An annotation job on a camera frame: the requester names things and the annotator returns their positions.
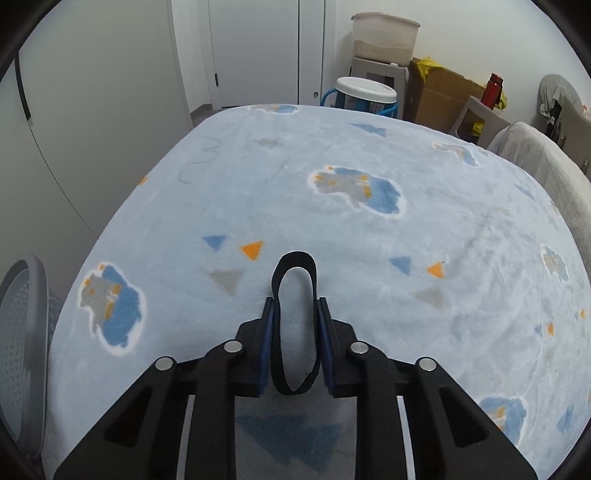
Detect black elastic band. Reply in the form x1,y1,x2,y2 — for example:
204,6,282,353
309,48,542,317
270,251,321,396

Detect grey perforated trash basket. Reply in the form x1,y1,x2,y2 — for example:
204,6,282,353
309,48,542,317
0,255,63,457

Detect light blue patterned bedspread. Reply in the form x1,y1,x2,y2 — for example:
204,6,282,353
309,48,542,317
42,105,590,479

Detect white lidded blue bucket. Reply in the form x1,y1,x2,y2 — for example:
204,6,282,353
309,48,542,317
320,76,399,118

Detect brown cardboard box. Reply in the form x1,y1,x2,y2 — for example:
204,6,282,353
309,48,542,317
404,58,484,133

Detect white side stool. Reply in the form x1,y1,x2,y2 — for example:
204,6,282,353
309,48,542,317
450,96,510,148

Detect grey plastic stool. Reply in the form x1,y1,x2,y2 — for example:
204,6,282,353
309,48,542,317
349,57,409,119

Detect beige pillow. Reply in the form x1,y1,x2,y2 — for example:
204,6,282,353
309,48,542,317
487,122,591,274

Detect yellow plastic bag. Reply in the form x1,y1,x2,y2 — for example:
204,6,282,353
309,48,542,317
417,56,443,81

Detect red water bottle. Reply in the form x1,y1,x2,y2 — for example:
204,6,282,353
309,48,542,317
481,73,503,109

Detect white door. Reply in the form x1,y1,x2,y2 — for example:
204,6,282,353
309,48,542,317
197,1,335,109

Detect translucent storage bin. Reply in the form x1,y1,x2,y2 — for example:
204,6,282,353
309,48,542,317
352,12,421,67

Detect white wardrobe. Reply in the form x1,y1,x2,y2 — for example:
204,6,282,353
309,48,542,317
1,1,191,297

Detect grey chair with clothes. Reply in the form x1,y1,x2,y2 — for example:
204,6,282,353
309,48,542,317
537,73,591,163

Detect black wardrobe handle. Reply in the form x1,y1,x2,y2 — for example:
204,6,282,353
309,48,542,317
14,54,32,122

